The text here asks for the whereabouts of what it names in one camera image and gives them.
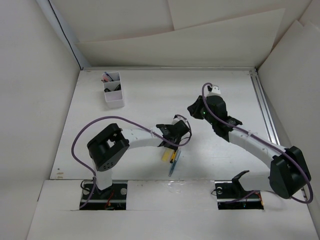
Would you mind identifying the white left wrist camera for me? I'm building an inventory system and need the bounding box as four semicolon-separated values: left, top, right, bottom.
178;116;188;123

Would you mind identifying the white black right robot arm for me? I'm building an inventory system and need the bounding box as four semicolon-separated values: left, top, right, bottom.
187;95;313;203

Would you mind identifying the blue clear gel pen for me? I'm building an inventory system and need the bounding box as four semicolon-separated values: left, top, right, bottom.
104;72;114;82

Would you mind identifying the yellow highlighter marker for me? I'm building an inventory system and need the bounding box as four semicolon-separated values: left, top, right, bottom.
161;148;175;162

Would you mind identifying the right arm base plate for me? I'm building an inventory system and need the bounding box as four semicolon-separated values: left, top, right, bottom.
211;180;264;210

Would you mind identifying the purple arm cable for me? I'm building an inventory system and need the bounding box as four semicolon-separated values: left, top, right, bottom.
71;114;193;210
201;82;314;205

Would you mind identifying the aluminium rail right side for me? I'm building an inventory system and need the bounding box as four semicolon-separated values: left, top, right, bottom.
249;68;281;145

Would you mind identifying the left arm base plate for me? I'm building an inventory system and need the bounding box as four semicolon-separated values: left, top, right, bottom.
79;180;128;211

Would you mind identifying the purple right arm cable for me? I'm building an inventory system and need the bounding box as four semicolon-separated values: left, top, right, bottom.
201;82;314;205

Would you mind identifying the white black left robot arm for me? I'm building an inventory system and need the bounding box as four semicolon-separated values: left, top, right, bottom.
87;115;192;199

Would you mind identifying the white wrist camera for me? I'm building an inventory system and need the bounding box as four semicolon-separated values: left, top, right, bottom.
178;116;188;123
206;85;221;97

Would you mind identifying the black marker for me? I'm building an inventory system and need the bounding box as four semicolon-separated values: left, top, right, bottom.
114;84;121;91

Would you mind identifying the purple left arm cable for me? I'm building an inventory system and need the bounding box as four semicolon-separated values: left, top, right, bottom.
71;114;193;210

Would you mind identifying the blue grey pen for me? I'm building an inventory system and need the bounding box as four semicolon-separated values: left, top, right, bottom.
168;149;181;177

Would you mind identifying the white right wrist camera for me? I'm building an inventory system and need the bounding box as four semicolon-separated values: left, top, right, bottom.
206;85;221;97

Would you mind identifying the yellow black pen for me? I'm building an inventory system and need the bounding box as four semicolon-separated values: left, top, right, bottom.
169;150;178;164

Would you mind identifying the white divided organizer container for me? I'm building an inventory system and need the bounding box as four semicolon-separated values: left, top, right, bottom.
101;71;125;109

